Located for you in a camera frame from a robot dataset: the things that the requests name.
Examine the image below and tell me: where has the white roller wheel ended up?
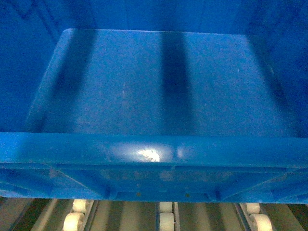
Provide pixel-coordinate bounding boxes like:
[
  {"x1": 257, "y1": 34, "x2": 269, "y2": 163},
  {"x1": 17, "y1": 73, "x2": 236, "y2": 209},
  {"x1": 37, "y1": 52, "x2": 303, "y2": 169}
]
[{"x1": 63, "y1": 212, "x2": 85, "y2": 231}]

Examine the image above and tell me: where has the large blue plastic crate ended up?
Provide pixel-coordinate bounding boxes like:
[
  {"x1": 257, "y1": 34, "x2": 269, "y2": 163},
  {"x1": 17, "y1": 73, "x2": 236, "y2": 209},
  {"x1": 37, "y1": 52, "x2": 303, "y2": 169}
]
[{"x1": 0, "y1": 0, "x2": 308, "y2": 204}]

